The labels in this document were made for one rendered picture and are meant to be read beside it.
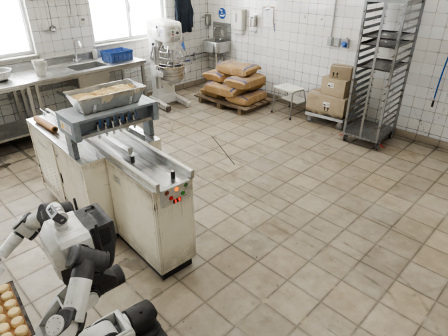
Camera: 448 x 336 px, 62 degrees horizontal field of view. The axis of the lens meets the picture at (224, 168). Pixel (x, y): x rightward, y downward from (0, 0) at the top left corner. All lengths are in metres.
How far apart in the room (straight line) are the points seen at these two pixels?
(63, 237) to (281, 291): 1.75
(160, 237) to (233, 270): 0.71
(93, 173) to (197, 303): 1.27
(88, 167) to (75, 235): 1.28
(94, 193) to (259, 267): 1.46
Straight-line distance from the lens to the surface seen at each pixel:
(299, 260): 3.27
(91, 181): 3.10
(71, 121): 2.91
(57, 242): 1.82
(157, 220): 2.67
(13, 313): 2.04
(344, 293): 3.10
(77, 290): 1.68
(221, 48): 7.23
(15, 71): 5.95
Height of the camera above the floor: 2.18
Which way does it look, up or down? 29 degrees down
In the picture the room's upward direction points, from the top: straight up
